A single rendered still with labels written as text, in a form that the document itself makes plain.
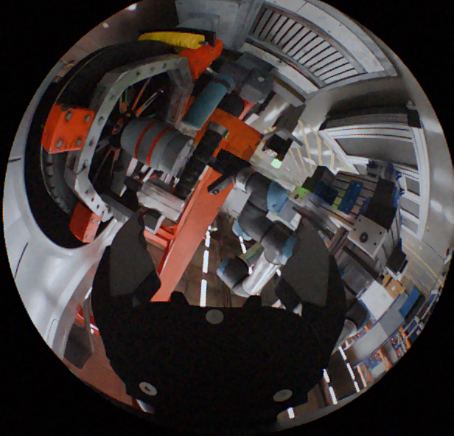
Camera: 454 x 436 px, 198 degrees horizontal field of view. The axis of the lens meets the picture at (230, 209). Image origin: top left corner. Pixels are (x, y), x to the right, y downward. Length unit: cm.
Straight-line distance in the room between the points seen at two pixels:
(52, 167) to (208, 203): 86
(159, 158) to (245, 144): 59
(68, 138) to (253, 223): 47
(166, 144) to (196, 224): 67
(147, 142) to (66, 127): 27
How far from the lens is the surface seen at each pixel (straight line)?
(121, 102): 49
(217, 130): 27
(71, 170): 34
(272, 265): 46
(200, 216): 96
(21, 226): 39
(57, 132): 25
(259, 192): 42
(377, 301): 613
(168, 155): 41
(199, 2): 79
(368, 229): 52
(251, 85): 81
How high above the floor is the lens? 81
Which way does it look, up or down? 13 degrees up
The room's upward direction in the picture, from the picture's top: 148 degrees counter-clockwise
